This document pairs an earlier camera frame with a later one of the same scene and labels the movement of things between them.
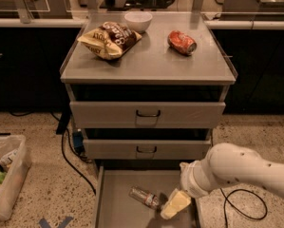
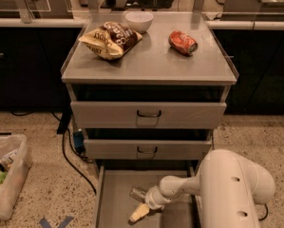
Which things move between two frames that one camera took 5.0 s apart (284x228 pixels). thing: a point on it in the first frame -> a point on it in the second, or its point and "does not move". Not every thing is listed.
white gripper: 188,179 -> 153,199
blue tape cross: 44,224 does not move
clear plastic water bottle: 147,198 does not move
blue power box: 78,141 does not move
